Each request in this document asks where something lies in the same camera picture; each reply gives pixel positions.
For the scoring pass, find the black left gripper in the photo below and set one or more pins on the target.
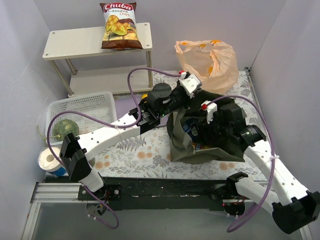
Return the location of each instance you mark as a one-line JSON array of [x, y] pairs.
[[185, 100]]

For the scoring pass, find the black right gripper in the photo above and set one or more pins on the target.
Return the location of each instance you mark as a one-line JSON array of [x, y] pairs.
[[208, 125]]

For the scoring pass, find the blue snack packet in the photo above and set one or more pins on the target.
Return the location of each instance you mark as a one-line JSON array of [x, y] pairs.
[[190, 126]]

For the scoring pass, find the green canvas tote bag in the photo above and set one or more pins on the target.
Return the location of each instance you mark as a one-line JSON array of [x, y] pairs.
[[182, 148]]

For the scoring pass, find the orange plastic grocery bag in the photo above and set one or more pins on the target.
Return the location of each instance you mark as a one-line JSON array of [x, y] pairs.
[[214, 62]]

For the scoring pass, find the yellow mango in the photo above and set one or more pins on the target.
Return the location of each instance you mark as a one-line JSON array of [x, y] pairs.
[[144, 98]]

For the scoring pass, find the cassava chips bag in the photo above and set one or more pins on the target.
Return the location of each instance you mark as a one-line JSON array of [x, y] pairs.
[[120, 30]]

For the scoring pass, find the green melon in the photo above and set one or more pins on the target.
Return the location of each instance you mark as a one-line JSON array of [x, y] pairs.
[[64, 127]]

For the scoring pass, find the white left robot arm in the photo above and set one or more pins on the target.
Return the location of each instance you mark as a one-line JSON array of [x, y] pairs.
[[77, 151]]

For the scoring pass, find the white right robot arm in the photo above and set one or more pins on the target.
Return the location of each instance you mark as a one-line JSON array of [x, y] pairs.
[[291, 205]]

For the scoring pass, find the floral patterned table mat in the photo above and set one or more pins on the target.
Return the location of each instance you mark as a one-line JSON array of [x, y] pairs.
[[149, 155]]

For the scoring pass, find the purple plastic tray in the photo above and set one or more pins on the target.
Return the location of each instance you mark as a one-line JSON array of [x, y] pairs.
[[123, 104]]

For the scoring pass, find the white perforated plastic basket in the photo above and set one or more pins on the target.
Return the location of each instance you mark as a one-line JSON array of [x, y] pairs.
[[100, 105]]

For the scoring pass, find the white two-tier shelf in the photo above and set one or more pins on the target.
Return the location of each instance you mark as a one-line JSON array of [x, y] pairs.
[[64, 45]]

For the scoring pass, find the white paper towel roll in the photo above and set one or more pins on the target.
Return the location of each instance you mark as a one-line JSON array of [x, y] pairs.
[[50, 164]]

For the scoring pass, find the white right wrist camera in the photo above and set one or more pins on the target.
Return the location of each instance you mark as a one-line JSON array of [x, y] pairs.
[[210, 109]]

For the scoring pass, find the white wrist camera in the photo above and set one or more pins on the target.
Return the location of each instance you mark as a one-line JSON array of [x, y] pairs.
[[190, 83], [210, 109]]

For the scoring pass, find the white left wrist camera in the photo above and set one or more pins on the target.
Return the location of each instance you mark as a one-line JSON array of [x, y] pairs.
[[190, 83]]

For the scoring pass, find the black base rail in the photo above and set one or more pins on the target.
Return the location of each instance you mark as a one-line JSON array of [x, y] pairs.
[[160, 194]]

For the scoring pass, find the aluminium frame rail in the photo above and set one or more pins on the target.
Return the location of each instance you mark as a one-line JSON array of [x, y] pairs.
[[56, 213]]

